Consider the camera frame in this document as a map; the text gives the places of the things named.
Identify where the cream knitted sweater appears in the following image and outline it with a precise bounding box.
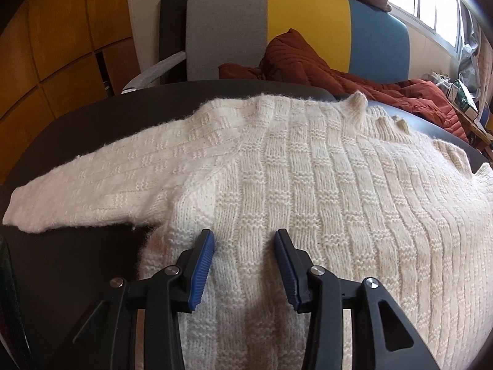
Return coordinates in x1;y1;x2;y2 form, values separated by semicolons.
2;93;492;369

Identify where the cluttered wooden side shelf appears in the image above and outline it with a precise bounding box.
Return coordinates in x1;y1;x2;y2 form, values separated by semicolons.
423;71;492;162

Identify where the rust red quilted jacket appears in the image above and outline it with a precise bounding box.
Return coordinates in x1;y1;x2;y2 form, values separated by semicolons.
218;28;468;142

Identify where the orange wooden cabinet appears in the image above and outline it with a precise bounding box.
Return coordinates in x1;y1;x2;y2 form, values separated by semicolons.
1;0;140;179

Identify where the black rolled mat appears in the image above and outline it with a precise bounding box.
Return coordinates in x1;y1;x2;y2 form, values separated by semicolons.
158;0;188;61

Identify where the grey yellow blue sofa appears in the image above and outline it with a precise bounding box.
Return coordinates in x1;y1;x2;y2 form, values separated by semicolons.
123;0;410;93

